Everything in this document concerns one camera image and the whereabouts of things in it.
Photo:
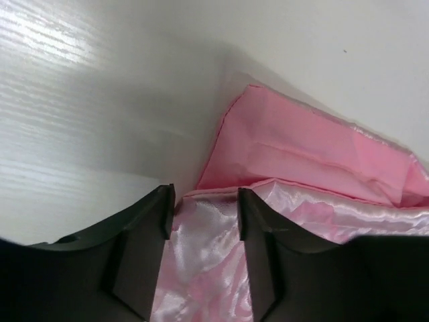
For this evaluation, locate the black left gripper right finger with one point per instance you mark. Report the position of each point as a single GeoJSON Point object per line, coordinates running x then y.
{"type": "Point", "coordinates": [295, 275]}

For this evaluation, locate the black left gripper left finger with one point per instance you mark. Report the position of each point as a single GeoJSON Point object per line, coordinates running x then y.
{"type": "Point", "coordinates": [106, 272]}

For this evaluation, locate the pink rose satin placemat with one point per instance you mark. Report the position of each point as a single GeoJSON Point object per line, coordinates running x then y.
{"type": "Point", "coordinates": [326, 176]}

